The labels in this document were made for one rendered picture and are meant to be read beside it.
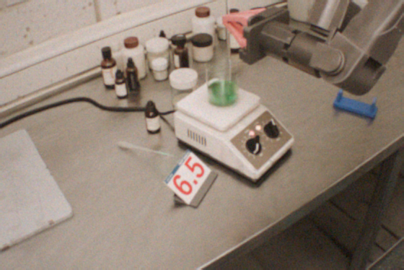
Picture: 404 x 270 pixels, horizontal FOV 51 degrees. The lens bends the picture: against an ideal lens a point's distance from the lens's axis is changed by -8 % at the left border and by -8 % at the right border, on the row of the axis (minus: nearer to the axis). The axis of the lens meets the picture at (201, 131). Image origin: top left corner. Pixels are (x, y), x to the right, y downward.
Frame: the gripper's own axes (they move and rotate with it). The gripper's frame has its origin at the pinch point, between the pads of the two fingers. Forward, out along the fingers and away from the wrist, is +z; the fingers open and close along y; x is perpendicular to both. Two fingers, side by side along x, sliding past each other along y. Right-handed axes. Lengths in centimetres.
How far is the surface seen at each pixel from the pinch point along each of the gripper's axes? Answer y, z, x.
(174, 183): 17.6, -3.9, 22.9
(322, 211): -51, 0, 93
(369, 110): -26.8, -17.4, 24.8
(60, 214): 35.9, 6.4, 25.0
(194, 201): 16.8, -7.6, 25.5
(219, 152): 7.0, -4.2, 22.6
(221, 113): 3.5, -1.4, 17.1
